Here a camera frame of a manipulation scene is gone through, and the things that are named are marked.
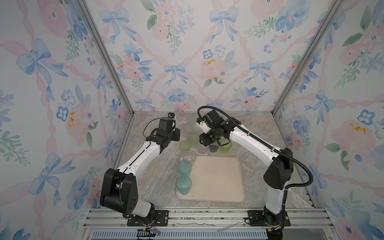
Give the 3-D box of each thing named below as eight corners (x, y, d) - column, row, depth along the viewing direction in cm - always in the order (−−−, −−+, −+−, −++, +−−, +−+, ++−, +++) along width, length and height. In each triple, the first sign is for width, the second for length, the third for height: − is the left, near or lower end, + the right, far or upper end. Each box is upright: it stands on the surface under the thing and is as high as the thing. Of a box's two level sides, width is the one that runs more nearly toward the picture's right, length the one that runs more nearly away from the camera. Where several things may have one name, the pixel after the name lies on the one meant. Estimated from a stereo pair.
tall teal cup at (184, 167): (177, 179, 88) (176, 173, 81) (178, 166, 93) (177, 159, 86) (191, 179, 88) (191, 173, 81) (191, 166, 93) (191, 159, 86)
